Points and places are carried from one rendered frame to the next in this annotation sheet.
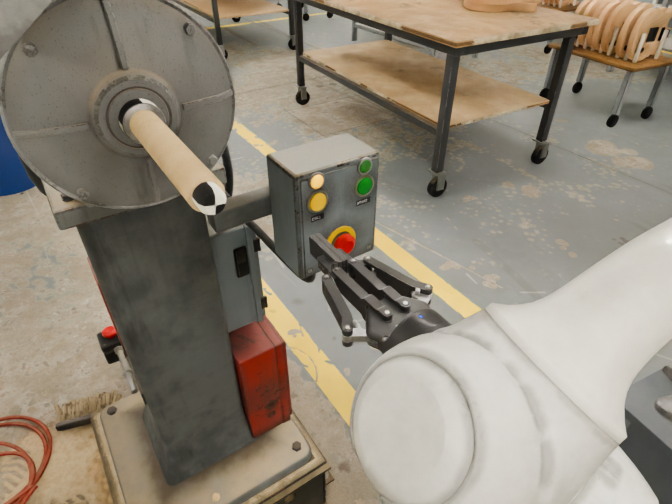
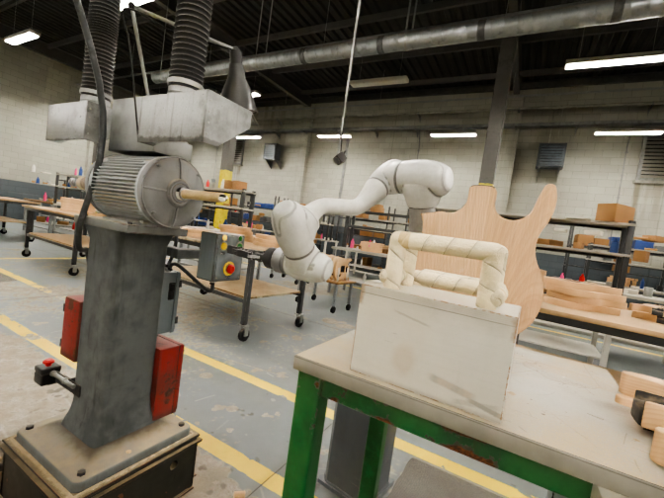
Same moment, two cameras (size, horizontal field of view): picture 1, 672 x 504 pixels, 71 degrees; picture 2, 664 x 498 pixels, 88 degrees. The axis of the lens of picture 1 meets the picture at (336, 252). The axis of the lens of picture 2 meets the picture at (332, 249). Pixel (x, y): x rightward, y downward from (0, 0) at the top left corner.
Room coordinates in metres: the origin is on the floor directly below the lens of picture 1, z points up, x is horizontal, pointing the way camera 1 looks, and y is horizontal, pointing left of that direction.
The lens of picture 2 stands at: (-0.83, 0.30, 1.19)
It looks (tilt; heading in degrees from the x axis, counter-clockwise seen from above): 3 degrees down; 332
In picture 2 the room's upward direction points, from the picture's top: 8 degrees clockwise
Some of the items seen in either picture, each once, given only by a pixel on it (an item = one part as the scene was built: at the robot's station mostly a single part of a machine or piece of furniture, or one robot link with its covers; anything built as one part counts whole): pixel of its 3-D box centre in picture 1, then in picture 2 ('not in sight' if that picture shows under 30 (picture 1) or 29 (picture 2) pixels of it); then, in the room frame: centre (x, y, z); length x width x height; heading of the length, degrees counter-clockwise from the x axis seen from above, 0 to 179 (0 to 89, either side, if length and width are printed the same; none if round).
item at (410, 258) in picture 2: not in sight; (408, 263); (-0.26, -0.19, 1.15); 0.03 x 0.03 x 0.09
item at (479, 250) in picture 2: not in sight; (443, 245); (-0.37, -0.16, 1.20); 0.20 x 0.03 x 0.03; 32
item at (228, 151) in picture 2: not in sight; (227, 157); (10.46, -1.58, 2.99); 0.41 x 0.41 x 5.98; 33
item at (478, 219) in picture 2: not in sight; (471, 260); (-0.18, -0.47, 1.17); 0.35 x 0.04 x 0.40; 32
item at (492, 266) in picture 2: not in sight; (489, 280); (-0.45, -0.21, 1.15); 0.03 x 0.03 x 0.09
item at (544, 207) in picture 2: not in sight; (538, 205); (-0.29, -0.54, 1.33); 0.07 x 0.04 x 0.10; 32
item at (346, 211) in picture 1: (292, 207); (205, 260); (0.74, 0.08, 0.99); 0.24 x 0.21 x 0.26; 33
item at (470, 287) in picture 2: not in sight; (454, 284); (-0.29, -0.30, 1.12); 0.20 x 0.03 x 0.03; 32
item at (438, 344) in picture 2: not in sight; (434, 338); (-0.35, -0.20, 1.02); 0.27 x 0.15 x 0.17; 33
